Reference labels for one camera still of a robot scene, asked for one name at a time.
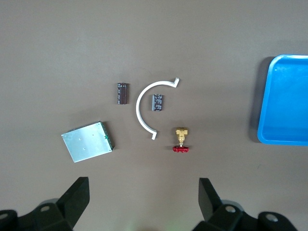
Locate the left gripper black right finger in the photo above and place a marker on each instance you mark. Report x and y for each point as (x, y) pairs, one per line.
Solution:
(211, 211)

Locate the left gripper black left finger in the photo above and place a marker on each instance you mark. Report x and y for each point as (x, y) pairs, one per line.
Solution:
(69, 207)

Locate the short black cylindrical capacitor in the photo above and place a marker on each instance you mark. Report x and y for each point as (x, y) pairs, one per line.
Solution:
(158, 102)

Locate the silver metal module box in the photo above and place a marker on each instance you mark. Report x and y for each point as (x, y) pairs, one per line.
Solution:
(86, 142)

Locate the white curved plastic clamp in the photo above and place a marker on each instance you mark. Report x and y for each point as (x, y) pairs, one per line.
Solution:
(137, 108)

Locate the blue plastic tray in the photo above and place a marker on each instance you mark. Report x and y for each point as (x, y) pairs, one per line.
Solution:
(286, 103)

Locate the brown table mat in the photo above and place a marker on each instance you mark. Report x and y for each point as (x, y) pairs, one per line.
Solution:
(72, 48)

